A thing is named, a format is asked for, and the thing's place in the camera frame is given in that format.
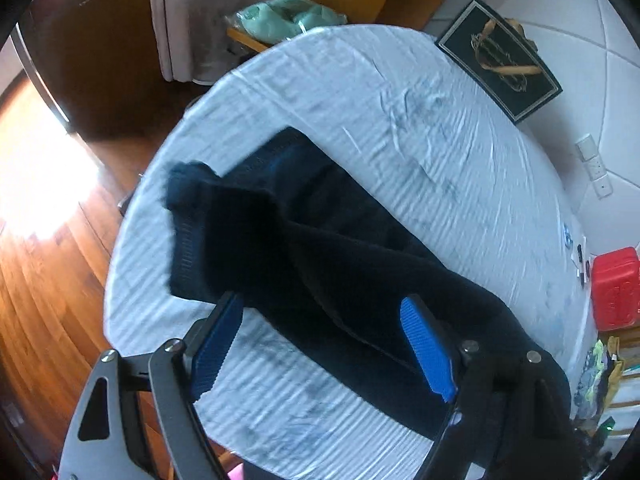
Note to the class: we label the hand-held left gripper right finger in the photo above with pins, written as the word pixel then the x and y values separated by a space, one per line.
pixel 427 350

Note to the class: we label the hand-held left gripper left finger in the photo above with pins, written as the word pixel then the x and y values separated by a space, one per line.
pixel 217 350

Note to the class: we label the dark blue jeans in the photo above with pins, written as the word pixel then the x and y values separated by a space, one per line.
pixel 325 260

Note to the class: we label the pile of folded clothes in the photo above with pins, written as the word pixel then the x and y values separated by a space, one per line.
pixel 595 370

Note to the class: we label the black pen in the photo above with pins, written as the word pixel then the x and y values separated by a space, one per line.
pixel 581 255

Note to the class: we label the blue scissors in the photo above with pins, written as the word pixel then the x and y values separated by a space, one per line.
pixel 567 235

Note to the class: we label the white cloth-covered round table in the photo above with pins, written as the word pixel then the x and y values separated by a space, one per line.
pixel 400 160

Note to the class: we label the red plastic suitcase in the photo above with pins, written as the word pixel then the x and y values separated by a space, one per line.
pixel 615 285

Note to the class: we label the dark green gift bag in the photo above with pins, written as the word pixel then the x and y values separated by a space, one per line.
pixel 500 60

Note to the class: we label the wooden nightstand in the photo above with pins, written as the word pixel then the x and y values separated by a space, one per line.
pixel 247 39

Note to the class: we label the dark brown wooden door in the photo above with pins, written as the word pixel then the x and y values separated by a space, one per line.
pixel 90 60

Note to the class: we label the pale curtain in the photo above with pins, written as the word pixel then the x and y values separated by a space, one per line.
pixel 175 20

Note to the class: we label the green plastic bag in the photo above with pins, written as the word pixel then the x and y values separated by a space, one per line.
pixel 280 17

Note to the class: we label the white wall outlet plate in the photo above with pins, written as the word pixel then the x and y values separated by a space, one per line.
pixel 604 188

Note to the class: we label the white wall socket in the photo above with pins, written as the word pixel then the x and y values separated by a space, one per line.
pixel 597 169

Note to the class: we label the white wall switch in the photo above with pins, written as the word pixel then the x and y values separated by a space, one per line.
pixel 585 146

